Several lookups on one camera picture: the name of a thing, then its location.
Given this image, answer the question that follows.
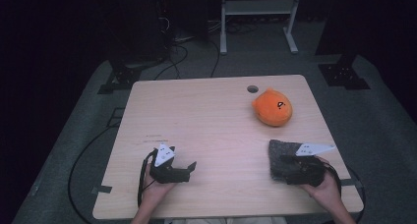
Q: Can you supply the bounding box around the person's right hand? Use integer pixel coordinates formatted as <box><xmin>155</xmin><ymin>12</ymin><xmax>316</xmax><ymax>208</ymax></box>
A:
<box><xmin>299</xmin><ymin>156</ymin><xmax>342</xmax><ymax>202</ymax></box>

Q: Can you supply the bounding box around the person's left hand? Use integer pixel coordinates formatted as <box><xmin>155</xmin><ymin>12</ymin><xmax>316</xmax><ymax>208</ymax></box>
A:
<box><xmin>142</xmin><ymin>163</ymin><xmax>177</xmax><ymax>203</ymax></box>

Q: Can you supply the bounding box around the black stand base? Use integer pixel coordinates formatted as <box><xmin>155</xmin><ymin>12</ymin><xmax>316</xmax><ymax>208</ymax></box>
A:
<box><xmin>317</xmin><ymin>53</ymin><xmax>372</xmax><ymax>91</ymax></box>
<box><xmin>96</xmin><ymin>61</ymin><xmax>146</xmax><ymax>95</ymax></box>

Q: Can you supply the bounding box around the orange plush toy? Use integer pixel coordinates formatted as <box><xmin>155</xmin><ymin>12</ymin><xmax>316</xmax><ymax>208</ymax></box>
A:
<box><xmin>251</xmin><ymin>87</ymin><xmax>294</xmax><ymax>128</ymax></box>

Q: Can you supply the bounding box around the tangle of dark cables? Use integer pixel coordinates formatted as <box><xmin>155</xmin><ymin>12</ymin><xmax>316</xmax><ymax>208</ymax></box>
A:
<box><xmin>206</xmin><ymin>18</ymin><xmax>261</xmax><ymax>35</ymax></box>

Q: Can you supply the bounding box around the dark tape strip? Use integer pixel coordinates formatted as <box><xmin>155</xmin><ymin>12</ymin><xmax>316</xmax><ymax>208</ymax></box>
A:
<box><xmin>90</xmin><ymin>185</ymin><xmax>113</xmax><ymax>196</ymax></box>
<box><xmin>339</xmin><ymin>177</ymin><xmax>364</xmax><ymax>188</ymax></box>

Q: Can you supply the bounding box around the black cable beside table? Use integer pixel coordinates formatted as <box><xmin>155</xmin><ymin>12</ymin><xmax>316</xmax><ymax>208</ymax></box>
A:
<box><xmin>346</xmin><ymin>166</ymin><xmax>367</xmax><ymax>224</ymax></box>

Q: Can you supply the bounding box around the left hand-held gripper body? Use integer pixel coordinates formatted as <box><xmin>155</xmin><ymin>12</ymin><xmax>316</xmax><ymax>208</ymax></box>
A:
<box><xmin>149</xmin><ymin>142</ymin><xmax>192</xmax><ymax>185</ymax></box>

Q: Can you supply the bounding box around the grey cloth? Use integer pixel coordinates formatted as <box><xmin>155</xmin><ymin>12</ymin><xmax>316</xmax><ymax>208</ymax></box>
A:
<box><xmin>268</xmin><ymin>139</ymin><xmax>305</xmax><ymax>183</ymax></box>

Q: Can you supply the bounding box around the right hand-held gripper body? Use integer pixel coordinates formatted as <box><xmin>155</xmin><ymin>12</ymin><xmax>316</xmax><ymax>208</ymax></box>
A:
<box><xmin>294</xmin><ymin>142</ymin><xmax>337</xmax><ymax>189</ymax></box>

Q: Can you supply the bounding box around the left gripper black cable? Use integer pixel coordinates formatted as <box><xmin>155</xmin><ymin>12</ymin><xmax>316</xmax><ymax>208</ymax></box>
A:
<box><xmin>137</xmin><ymin>147</ymin><xmax>159</xmax><ymax>208</ymax></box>

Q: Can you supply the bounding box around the black looped floor cable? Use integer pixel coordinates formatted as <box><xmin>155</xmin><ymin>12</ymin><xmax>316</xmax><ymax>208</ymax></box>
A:
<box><xmin>153</xmin><ymin>42</ymin><xmax>190</xmax><ymax>82</ymax></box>

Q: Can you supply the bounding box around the long black floor cable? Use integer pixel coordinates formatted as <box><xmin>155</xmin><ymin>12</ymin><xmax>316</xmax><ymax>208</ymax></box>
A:
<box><xmin>67</xmin><ymin>125</ymin><xmax>116</xmax><ymax>224</ymax></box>

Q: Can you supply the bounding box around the thin black floor cable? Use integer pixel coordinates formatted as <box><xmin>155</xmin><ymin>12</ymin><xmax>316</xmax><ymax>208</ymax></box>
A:
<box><xmin>208</xmin><ymin>38</ymin><xmax>221</xmax><ymax>79</ymax></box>

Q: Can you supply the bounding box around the white metal stand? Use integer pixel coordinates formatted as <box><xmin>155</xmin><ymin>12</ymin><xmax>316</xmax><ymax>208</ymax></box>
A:
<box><xmin>219</xmin><ymin>0</ymin><xmax>304</xmax><ymax>56</ymax></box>

